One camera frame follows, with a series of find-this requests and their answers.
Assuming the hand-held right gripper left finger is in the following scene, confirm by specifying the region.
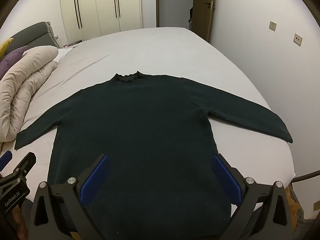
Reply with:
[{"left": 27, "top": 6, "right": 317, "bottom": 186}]
[{"left": 28, "top": 153, "right": 112, "bottom": 240}]

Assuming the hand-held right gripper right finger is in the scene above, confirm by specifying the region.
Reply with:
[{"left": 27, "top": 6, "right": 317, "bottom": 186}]
[{"left": 211, "top": 152, "right": 301, "bottom": 240}]

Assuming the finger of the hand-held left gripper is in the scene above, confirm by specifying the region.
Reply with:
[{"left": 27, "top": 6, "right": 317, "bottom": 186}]
[
  {"left": 0, "top": 150, "right": 13, "bottom": 172},
  {"left": 10, "top": 152, "right": 37, "bottom": 178}
]

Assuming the dark green knit sweater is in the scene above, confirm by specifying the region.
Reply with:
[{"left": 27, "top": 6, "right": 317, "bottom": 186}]
[{"left": 14, "top": 70, "right": 293, "bottom": 240}]

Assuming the person's left hand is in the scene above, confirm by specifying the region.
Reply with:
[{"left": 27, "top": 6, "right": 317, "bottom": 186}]
[{"left": 11, "top": 204, "right": 28, "bottom": 240}]

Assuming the beige folded duvet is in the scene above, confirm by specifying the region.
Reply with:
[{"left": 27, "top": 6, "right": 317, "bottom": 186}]
[{"left": 0, "top": 45, "right": 59, "bottom": 143}]

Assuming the purple pillow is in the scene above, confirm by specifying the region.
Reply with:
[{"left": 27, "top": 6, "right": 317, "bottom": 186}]
[{"left": 0, "top": 46, "right": 28, "bottom": 78}]

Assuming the yellow pillow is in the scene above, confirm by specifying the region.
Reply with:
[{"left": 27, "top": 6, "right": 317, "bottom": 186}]
[{"left": 0, "top": 38, "right": 14, "bottom": 55}]

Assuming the white pillow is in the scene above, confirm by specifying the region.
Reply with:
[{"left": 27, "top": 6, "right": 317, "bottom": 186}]
[{"left": 53, "top": 47, "right": 75, "bottom": 62}]

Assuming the grey upholstered headboard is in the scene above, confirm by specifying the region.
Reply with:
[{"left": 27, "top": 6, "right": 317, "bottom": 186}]
[{"left": 7, "top": 21, "right": 61, "bottom": 53}]

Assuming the white bed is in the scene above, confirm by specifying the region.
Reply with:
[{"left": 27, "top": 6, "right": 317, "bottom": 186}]
[{"left": 0, "top": 26, "right": 297, "bottom": 203}]

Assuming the cream wardrobe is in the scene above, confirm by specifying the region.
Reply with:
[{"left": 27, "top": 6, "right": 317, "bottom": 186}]
[{"left": 59, "top": 0, "right": 158, "bottom": 46}]

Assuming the brown wooden door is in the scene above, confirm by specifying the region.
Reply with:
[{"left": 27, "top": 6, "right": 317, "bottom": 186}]
[{"left": 193, "top": 0, "right": 216, "bottom": 43}]

